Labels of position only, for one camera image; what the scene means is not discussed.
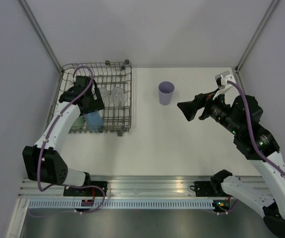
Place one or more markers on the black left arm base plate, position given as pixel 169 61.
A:
pixel 98 187

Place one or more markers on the blue plastic cup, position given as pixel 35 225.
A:
pixel 94 122

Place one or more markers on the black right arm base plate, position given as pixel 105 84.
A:
pixel 204 189

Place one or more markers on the clear glass cup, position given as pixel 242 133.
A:
pixel 117 95
pixel 104 92

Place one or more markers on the white slotted cable duct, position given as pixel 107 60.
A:
pixel 123 204

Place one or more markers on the aluminium mounting rail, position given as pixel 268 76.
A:
pixel 127 187

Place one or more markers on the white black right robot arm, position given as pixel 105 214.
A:
pixel 256 144

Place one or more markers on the lavender plastic cup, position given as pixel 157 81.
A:
pixel 165 91

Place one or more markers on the grey wire dish rack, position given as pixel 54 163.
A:
pixel 114 80

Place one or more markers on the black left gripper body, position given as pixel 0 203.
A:
pixel 90 108

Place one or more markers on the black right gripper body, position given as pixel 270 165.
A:
pixel 219 110

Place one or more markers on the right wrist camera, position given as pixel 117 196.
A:
pixel 222 80

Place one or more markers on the green plastic cup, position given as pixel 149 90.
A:
pixel 78 124

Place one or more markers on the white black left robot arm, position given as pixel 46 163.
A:
pixel 43 160

